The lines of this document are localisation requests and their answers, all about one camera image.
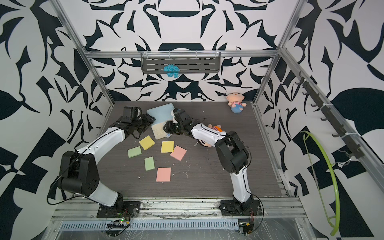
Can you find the small circuit board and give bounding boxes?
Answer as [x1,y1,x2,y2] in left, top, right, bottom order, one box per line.
[106,219,130,230]

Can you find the yellow sticky note pad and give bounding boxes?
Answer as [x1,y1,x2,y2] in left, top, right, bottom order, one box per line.
[161,141,174,153]
[139,136,155,151]

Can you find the plush boy doll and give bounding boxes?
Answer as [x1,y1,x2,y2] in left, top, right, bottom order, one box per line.
[226,92,247,114]

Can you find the green curved hose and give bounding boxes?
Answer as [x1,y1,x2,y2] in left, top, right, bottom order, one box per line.
[300,130,341,237]

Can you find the grey wall shelf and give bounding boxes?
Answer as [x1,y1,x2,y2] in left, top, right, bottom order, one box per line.
[141,51,221,74]

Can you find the green sticky note pad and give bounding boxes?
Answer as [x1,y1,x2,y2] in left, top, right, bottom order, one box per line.
[144,157,155,171]
[128,147,142,158]

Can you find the pale blue drawer box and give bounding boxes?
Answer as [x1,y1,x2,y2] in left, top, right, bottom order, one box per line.
[147,104,175,140]

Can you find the pink sticky note pad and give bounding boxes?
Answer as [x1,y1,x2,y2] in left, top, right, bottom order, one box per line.
[170,146,187,161]
[156,168,172,182]

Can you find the black hook rail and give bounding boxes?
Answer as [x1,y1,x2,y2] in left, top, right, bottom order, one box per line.
[297,72,365,159]

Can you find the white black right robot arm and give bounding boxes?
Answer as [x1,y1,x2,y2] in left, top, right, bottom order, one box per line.
[163,108,253,209]

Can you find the small black connector box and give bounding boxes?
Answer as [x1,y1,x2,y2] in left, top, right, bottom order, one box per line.
[238,222,254,236]

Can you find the teal crumpled object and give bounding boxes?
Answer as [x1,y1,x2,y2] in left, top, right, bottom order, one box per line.
[164,65,180,78]

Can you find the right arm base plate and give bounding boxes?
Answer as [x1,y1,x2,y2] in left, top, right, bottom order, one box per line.
[219,198,263,216]

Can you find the plush pig doll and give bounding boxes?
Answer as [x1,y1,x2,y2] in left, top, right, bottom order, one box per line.
[199,124,223,148]

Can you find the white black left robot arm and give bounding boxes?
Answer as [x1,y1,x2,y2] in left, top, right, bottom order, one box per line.
[57,107,156,210]

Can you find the white slotted cable duct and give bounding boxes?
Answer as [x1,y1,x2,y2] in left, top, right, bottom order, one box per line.
[60,219,239,231]

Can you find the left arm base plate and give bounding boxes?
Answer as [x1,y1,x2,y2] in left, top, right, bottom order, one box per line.
[97,201,141,219]

